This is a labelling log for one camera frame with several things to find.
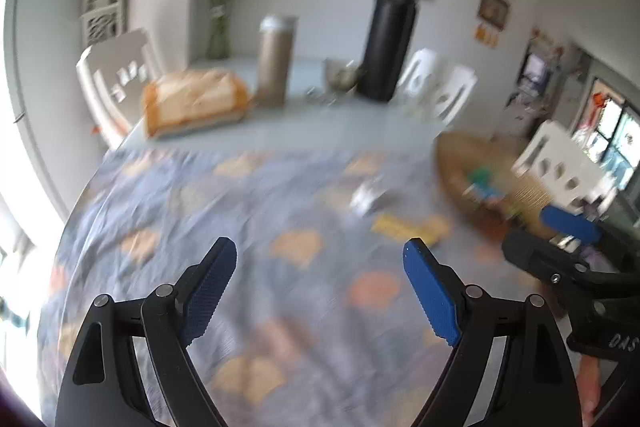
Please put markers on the orange bread bag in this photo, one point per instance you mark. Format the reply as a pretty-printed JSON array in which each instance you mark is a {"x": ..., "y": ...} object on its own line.
[{"x": 195, "y": 99}]

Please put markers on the small green object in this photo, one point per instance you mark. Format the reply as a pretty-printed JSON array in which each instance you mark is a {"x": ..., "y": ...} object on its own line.
[{"x": 480, "y": 177}]

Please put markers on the woven basket tray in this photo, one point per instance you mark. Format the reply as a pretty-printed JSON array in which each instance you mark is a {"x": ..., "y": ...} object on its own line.
[{"x": 460, "y": 157}]

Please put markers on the small white object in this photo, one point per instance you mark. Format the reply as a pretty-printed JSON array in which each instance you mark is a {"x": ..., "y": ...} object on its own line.
[{"x": 367, "y": 199}]

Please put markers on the orange sticky notes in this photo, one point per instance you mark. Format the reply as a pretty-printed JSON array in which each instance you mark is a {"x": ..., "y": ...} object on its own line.
[{"x": 486, "y": 36}]

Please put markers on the small bowl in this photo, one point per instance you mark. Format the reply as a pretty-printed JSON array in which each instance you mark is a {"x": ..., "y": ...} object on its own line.
[{"x": 342, "y": 74}]

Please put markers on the person's right hand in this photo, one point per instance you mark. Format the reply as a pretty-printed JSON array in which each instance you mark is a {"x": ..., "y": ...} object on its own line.
[{"x": 592, "y": 387}]

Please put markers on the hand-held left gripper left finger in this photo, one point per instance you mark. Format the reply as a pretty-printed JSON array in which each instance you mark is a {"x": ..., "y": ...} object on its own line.
[{"x": 210, "y": 297}]

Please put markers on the green and yellow object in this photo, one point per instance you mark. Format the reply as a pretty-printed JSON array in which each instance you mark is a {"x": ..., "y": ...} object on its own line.
[{"x": 512, "y": 209}]

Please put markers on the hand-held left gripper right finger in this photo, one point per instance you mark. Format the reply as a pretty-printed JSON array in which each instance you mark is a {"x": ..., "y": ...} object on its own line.
[{"x": 435, "y": 292}]

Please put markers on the white chair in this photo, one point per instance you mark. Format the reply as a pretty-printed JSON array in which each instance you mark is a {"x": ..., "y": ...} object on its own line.
[
  {"x": 425, "y": 77},
  {"x": 115, "y": 77},
  {"x": 555, "y": 152}
]

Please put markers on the white shelf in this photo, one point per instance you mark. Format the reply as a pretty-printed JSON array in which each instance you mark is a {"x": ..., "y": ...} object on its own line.
[{"x": 102, "y": 14}]

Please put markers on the beige tumbler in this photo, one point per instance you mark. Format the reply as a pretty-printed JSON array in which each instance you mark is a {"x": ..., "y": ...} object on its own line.
[{"x": 275, "y": 59}]

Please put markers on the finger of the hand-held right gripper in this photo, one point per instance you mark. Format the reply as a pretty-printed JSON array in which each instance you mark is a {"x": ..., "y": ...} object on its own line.
[
  {"x": 540, "y": 257},
  {"x": 570, "y": 224}
]

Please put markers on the dark cluttered cabinet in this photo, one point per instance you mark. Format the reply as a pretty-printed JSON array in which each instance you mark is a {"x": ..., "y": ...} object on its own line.
[{"x": 532, "y": 72}]

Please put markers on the yellow flat card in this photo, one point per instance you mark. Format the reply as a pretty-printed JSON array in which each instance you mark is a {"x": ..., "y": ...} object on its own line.
[{"x": 405, "y": 227}]

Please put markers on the window with orange decoration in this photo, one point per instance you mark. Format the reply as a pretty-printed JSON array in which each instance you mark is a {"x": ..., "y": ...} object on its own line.
[{"x": 610, "y": 132}]

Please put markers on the black water bottle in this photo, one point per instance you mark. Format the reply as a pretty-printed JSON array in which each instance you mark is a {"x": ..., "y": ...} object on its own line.
[{"x": 387, "y": 37}]

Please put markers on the small framed wall picture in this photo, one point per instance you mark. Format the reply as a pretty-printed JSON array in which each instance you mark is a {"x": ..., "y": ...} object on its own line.
[{"x": 493, "y": 7}]

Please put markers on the small blue object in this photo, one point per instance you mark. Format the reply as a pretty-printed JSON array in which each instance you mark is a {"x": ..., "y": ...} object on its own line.
[{"x": 487, "y": 194}]

